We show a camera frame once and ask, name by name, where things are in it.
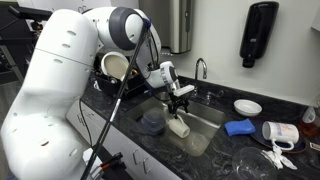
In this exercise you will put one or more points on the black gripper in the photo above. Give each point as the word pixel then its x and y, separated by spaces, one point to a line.
pixel 176 101

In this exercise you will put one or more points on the plain white cup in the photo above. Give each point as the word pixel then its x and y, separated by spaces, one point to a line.
pixel 179 127

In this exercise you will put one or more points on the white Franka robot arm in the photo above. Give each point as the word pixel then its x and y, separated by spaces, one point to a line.
pixel 50 100

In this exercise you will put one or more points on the stainless steel sink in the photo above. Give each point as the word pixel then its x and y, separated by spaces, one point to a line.
pixel 200 133

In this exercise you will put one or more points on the blue ceramic bowl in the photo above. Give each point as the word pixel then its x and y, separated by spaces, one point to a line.
pixel 151 129

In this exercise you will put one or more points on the chrome faucet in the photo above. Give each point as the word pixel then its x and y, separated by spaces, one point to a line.
pixel 196 66

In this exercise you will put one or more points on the blue sponge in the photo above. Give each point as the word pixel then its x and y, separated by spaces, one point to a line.
pixel 239 127

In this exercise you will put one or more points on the white counter cabinet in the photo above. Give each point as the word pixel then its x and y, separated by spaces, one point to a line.
pixel 133 153

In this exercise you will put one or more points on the small white bowl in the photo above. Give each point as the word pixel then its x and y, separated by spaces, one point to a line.
pixel 247 107

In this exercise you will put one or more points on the black dish rack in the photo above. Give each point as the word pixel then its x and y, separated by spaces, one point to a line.
pixel 106 87

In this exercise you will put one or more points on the steel paper towel dispenser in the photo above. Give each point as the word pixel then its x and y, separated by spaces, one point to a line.
pixel 176 26

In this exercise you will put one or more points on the black orange bar clamp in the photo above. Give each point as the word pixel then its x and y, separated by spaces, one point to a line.
pixel 112 160

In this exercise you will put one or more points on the clear glass bowl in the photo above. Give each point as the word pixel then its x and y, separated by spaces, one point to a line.
pixel 250 165

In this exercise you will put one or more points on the white printed mug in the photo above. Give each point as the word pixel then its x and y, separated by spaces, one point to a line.
pixel 281 131

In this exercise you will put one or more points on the crumpled white paper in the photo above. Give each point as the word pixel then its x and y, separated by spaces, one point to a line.
pixel 278 158

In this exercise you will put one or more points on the black soap dispenser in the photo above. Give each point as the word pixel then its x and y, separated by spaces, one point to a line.
pixel 258 30

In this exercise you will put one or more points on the dark blue plate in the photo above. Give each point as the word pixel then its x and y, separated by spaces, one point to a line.
pixel 300 146

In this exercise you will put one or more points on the clear soap bottle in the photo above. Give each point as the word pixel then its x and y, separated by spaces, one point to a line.
pixel 309 115

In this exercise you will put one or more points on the white wall cabinet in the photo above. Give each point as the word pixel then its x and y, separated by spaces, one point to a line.
pixel 66 4

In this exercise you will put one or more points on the black stereo camera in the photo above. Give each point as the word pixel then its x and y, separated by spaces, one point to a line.
pixel 30 14

